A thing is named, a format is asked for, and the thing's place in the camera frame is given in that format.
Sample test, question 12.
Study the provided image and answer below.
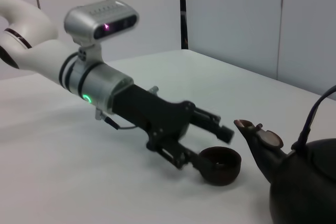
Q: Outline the black vertical pole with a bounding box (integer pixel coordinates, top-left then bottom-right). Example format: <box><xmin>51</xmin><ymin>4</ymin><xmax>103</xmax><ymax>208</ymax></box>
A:
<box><xmin>179</xmin><ymin>0</ymin><xmax>191</xmax><ymax>50</ymax></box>

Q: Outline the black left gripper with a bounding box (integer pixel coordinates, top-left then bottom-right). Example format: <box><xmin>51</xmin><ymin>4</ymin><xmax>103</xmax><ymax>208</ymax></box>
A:
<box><xmin>112</xmin><ymin>83</ymin><xmax>235</xmax><ymax>175</ymax></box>

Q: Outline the left gripper connector with cable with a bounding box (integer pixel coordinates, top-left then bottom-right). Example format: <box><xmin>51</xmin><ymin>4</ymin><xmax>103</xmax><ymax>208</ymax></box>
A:
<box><xmin>94</xmin><ymin>108</ymin><xmax>139</xmax><ymax>131</ymax></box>

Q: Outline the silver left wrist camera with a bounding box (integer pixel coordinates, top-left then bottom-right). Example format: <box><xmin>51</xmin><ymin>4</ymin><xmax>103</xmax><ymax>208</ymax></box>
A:
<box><xmin>64</xmin><ymin>0</ymin><xmax>140</xmax><ymax>63</ymax></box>

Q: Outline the small dark teacup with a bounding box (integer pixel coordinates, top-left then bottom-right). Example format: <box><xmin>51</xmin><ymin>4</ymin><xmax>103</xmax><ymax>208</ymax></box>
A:
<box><xmin>198</xmin><ymin>146</ymin><xmax>243</xmax><ymax>186</ymax></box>

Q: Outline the black round teapot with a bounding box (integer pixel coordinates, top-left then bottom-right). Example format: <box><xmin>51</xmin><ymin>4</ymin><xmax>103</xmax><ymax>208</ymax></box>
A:
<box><xmin>233</xmin><ymin>84</ymin><xmax>336</xmax><ymax>224</ymax></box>

